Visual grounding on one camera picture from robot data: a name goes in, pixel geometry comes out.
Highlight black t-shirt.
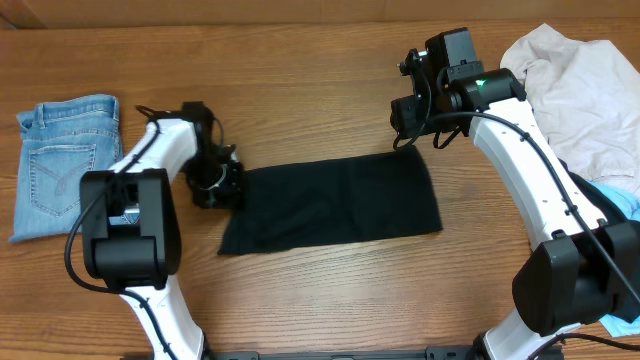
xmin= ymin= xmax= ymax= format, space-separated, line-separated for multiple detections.
xmin=218 ymin=147 xmax=443 ymax=255

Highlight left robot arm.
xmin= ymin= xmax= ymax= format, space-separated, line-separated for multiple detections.
xmin=64 ymin=102 xmax=245 ymax=359

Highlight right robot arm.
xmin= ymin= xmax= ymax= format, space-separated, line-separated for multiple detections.
xmin=390 ymin=28 xmax=639 ymax=360

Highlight folded light blue jeans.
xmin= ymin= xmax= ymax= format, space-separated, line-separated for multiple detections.
xmin=9 ymin=94 xmax=123 ymax=243

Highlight beige crumpled garment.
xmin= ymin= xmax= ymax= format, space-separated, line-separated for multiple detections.
xmin=500 ymin=24 xmax=639 ymax=195

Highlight black Nike garment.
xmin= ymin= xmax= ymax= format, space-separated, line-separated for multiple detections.
xmin=559 ymin=159 xmax=640 ymax=321

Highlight light blue garment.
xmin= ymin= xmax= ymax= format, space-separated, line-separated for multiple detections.
xmin=590 ymin=182 xmax=639 ymax=338

